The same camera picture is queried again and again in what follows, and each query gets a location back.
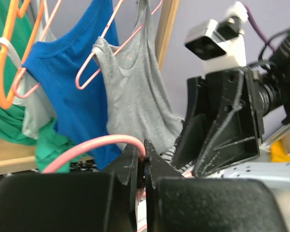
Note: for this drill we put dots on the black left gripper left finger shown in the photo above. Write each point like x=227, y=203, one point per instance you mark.
x=102, y=201

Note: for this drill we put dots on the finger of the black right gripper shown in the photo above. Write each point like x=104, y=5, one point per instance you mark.
x=196, y=130

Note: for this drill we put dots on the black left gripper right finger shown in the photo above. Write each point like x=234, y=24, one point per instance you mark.
x=177, y=204

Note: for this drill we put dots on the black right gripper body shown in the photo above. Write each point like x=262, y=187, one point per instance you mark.
x=229, y=99

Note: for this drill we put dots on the black white striped tank top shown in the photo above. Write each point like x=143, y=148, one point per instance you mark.
x=183, y=158

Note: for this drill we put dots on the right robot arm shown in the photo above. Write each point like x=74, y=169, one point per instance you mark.
x=273, y=79

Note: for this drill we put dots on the light grey tank top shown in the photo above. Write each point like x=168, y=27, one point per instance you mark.
x=38, y=109

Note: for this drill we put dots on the pink hanger under grey top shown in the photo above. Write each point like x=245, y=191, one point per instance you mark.
x=135, y=58

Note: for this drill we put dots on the green tank top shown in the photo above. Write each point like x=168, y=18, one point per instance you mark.
x=49, y=144

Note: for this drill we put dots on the blue tank top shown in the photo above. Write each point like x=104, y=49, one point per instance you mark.
x=81, y=114

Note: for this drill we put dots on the orange plastic hanger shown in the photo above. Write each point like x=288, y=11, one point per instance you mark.
x=15, y=11

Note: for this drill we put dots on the pink hanger under blue top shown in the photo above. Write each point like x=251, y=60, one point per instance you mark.
x=55, y=64

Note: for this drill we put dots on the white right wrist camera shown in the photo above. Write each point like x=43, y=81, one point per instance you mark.
x=220, y=45

